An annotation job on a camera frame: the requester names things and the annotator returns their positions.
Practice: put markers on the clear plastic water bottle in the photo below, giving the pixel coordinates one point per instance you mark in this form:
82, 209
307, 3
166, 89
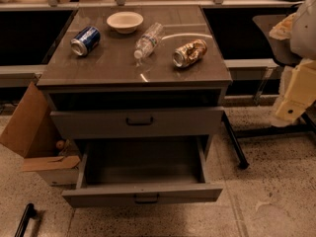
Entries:
148, 41

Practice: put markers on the grey drawer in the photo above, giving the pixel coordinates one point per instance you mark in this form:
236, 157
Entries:
137, 123
138, 171

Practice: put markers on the gold crushed can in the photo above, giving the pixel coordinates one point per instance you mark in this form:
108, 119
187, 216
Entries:
189, 53

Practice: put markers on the brown cardboard box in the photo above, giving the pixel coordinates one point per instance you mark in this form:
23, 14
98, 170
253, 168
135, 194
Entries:
32, 134

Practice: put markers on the small orange ball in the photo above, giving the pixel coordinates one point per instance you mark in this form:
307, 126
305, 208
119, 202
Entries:
60, 144

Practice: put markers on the blue soda can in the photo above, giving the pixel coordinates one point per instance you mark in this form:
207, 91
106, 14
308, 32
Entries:
84, 42

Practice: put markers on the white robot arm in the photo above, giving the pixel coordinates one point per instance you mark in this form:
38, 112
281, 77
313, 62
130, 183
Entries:
300, 29

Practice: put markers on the grey drawer cabinet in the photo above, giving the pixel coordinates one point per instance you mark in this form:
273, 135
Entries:
110, 78

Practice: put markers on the white paper bowl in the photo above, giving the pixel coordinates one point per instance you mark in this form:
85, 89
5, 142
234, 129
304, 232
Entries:
125, 22

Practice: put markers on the black bar on floor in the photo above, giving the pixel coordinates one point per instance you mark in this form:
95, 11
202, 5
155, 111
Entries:
29, 213

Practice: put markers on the grey top drawer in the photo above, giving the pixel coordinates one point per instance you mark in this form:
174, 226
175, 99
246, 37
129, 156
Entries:
137, 123

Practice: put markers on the black side table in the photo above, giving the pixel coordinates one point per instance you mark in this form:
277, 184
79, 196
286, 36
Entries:
282, 57

